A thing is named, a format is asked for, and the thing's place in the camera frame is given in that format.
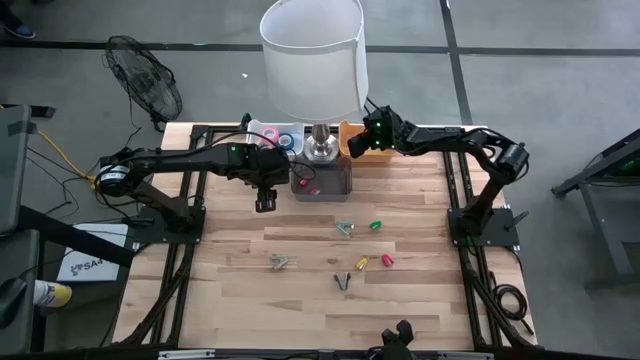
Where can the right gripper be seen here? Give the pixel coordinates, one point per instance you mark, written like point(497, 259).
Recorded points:
point(385, 130)

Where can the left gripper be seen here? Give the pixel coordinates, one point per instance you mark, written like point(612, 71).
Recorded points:
point(270, 172)

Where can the blue tape roll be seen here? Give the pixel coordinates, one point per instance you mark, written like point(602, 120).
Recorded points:
point(280, 141)

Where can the pink tape roll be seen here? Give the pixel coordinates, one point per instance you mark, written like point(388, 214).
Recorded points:
point(265, 131)

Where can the white staple remover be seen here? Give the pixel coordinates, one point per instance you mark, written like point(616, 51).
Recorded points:
point(280, 262)

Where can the teal staple remover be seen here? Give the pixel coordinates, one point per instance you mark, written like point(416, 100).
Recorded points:
point(345, 229)

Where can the green mini stapler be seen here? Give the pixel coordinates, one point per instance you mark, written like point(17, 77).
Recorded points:
point(375, 225)

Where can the yellow mini stapler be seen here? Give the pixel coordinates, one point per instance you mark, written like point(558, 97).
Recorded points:
point(361, 263)

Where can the black staple remover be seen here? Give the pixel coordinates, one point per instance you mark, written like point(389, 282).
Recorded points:
point(341, 282)

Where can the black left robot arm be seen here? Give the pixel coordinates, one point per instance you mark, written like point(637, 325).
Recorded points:
point(190, 159)

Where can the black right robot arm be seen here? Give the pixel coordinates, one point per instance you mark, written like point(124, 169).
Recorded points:
point(450, 137)

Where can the orange plastic bin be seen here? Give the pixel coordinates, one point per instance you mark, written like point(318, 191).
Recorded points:
point(345, 131)

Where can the white plastic bin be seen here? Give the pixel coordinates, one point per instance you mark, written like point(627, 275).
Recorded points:
point(255, 127)

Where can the black clamp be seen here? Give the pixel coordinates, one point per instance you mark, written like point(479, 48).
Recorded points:
point(245, 121)

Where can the grey translucent plastic bin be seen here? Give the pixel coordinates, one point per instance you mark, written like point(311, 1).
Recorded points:
point(330, 192)

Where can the silver lamp with white shade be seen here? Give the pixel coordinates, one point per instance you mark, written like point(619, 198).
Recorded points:
point(315, 75)

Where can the black floor fan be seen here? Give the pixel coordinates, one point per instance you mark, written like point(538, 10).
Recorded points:
point(145, 80)

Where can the white paper sign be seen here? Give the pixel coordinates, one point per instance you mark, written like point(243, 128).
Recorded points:
point(95, 265)

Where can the black diagonal beam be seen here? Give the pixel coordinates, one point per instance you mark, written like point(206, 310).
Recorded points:
point(75, 235)

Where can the black metal stand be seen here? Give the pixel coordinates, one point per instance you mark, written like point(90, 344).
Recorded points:
point(600, 210)

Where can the white and yellow bottle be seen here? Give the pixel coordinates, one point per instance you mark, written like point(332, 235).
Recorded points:
point(52, 295)

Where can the grey desk panel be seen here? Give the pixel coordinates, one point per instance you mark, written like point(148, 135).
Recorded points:
point(12, 175)
point(20, 260)

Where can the person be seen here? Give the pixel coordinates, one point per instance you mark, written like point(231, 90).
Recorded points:
point(22, 31)

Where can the black computer mouse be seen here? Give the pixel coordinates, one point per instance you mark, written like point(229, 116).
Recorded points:
point(10, 300)

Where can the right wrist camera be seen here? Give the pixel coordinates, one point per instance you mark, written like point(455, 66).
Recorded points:
point(359, 145)

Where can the black table frame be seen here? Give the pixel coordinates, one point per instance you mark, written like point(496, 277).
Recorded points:
point(199, 131)

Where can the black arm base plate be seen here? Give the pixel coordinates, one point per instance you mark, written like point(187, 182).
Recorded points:
point(500, 230)
point(150, 230)

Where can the silver metal bracket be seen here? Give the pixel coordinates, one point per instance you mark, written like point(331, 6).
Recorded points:
point(185, 354)
point(465, 356)

